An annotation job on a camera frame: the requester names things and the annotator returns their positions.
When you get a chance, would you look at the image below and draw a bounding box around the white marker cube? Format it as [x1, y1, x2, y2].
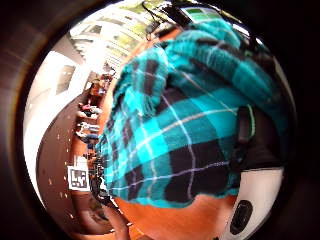
[67, 165, 91, 192]

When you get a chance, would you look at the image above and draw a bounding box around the row of colourful background things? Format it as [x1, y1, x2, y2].
[74, 73, 116, 158]

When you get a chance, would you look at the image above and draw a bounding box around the black cable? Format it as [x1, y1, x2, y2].
[141, 0, 174, 38]

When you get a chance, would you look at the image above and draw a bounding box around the teal plaid cloth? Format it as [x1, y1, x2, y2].
[95, 18, 289, 209]

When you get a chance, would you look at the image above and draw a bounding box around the green screen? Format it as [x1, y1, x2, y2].
[181, 6, 219, 24]

